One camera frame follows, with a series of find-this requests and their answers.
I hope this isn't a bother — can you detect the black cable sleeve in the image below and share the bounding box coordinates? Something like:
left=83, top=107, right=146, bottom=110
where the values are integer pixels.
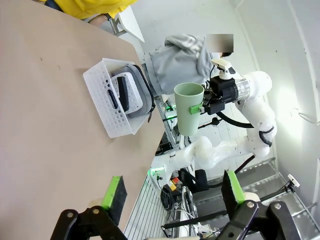
left=215, top=110, right=275, bottom=148

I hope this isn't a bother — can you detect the white camera on stand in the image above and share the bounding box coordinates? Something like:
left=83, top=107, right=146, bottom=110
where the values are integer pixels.
left=287, top=173, right=301, bottom=188

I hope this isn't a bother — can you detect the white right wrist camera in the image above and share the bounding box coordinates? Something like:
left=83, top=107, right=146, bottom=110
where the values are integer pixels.
left=210, top=58, right=237, bottom=81

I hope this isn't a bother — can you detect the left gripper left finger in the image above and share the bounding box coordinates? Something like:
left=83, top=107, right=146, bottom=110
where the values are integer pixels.
left=50, top=175, right=129, bottom=240

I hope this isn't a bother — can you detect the white perforated plastic basket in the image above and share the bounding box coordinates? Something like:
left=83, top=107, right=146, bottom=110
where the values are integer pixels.
left=82, top=57, right=157, bottom=139

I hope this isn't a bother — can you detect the person's left hand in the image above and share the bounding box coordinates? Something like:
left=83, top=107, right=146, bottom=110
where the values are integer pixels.
left=88, top=13, right=109, bottom=26

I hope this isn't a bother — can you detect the grey zipper pouch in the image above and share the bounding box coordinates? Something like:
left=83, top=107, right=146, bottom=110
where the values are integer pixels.
left=121, top=64, right=157, bottom=124

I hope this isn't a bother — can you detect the person in yellow hoodie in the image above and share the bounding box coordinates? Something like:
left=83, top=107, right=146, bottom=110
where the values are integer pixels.
left=37, top=0, right=139, bottom=21

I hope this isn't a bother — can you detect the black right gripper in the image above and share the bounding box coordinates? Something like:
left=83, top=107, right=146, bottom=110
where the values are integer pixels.
left=188, top=76, right=238, bottom=116

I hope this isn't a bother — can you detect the large white side table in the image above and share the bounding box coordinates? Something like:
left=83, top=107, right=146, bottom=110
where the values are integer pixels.
left=116, top=5, right=146, bottom=44

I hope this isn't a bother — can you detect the person in grey hoodie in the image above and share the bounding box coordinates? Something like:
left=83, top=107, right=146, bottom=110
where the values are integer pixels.
left=148, top=33, right=235, bottom=96

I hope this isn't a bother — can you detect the white cardboard box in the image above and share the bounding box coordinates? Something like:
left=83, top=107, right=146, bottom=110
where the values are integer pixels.
left=110, top=71, right=144, bottom=116

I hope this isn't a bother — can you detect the pale green plastic cup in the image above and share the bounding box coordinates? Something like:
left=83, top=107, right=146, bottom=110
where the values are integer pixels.
left=173, top=82, right=206, bottom=137

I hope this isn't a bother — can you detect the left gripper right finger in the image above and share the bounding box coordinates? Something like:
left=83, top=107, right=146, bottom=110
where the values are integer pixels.
left=217, top=169, right=301, bottom=240

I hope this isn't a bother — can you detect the yellow emergency stop box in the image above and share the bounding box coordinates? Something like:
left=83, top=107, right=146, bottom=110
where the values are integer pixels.
left=168, top=178, right=181, bottom=191

